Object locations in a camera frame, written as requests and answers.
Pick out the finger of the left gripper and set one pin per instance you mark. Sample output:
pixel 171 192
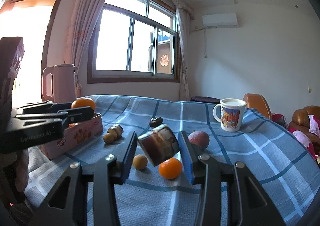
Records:
pixel 47 107
pixel 58 121

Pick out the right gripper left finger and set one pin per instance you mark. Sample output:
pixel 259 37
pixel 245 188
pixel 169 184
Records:
pixel 66 203

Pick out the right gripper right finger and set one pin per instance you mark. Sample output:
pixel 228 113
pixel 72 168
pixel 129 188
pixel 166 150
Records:
pixel 247 201

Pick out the brown longan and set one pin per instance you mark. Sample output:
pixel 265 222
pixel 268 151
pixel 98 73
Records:
pixel 108 138
pixel 140 162

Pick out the purple round onion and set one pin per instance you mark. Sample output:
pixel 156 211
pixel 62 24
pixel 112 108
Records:
pixel 199 138

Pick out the dark water chestnut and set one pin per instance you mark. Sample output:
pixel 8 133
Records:
pixel 155 122

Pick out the left hand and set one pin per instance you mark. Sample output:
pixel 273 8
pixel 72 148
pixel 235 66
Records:
pixel 14 177

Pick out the pink metal tin box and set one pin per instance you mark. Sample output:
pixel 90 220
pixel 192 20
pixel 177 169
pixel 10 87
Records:
pixel 73 136

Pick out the pink electric kettle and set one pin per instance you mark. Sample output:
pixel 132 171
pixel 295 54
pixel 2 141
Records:
pixel 58 83

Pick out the blue plaid tablecloth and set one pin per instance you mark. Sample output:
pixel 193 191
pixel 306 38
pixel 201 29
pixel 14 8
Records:
pixel 281 164

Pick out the white cartoon mug with lid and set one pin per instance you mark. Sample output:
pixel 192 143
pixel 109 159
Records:
pixel 229 113

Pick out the brown leather sofa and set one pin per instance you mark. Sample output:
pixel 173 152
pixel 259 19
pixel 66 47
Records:
pixel 306 120

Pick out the brown leather chair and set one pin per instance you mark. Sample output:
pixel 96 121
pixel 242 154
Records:
pixel 258 102

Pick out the dark round stool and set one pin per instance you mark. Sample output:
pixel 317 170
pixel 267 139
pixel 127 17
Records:
pixel 205 99

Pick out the pink left curtain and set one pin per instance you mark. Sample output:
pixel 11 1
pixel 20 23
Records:
pixel 83 20

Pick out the pink curtain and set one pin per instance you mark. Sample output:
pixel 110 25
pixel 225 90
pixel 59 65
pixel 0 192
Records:
pixel 184 14
pixel 83 20

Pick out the pink right curtain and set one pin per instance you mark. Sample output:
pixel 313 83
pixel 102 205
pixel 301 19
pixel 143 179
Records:
pixel 184 14

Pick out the white air conditioner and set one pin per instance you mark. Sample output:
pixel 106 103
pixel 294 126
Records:
pixel 223 20

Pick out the window with brown frame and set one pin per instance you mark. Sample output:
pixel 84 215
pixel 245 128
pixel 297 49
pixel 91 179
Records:
pixel 134 41

